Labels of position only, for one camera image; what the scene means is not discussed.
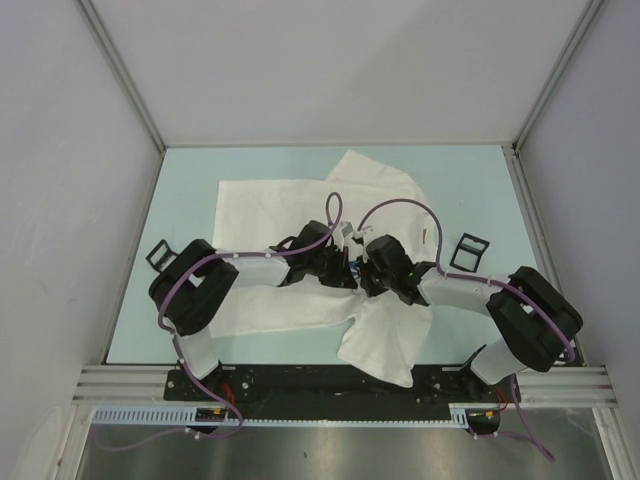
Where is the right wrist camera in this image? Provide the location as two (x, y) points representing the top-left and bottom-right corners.
(351, 225), (374, 257)

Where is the right black display box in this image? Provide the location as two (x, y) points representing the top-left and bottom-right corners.
(449, 233), (490, 273)

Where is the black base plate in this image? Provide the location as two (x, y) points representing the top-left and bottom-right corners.
(164, 363), (521, 422)

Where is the aluminium front rail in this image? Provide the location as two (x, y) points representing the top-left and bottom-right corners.
(72, 363), (614, 407)

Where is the left black display box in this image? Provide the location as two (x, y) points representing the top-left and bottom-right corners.
(145, 239), (177, 273)

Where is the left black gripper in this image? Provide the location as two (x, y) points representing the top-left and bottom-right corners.
(307, 246), (358, 291)

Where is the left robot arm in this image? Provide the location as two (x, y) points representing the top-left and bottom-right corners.
(146, 220), (357, 400)

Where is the white t-shirt with flower print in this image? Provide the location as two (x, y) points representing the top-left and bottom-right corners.
(208, 150), (436, 388)

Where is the grey slotted cable duct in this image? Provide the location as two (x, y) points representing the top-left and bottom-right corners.
(92, 406), (500, 433)

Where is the black display box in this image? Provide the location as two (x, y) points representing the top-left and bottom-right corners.
(449, 233), (490, 273)
(145, 239), (177, 273)

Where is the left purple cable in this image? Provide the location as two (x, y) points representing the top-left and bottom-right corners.
(94, 192), (346, 450)

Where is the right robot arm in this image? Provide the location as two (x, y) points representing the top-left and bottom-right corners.
(356, 235), (583, 401)

